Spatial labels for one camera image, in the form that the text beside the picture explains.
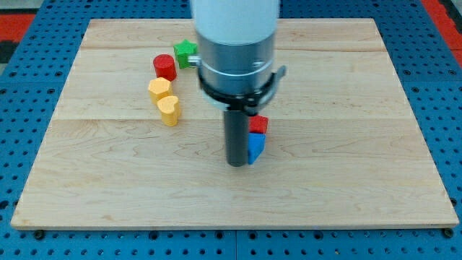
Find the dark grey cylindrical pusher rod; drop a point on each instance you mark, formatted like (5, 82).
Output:
(236, 137)

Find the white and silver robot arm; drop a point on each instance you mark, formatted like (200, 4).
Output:
(235, 61)

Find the blue triangle block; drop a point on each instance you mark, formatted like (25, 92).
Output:
(256, 145)

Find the yellow pentagon block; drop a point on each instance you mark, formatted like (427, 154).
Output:
(159, 88)

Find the red cylinder block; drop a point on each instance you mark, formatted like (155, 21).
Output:
(164, 66)

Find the red square block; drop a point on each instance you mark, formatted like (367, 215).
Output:
(258, 124)

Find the light wooden board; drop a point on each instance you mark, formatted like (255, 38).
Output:
(343, 149)

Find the green star block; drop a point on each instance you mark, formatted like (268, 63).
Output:
(182, 51)

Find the yellow heart block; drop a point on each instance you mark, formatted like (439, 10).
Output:
(170, 111)

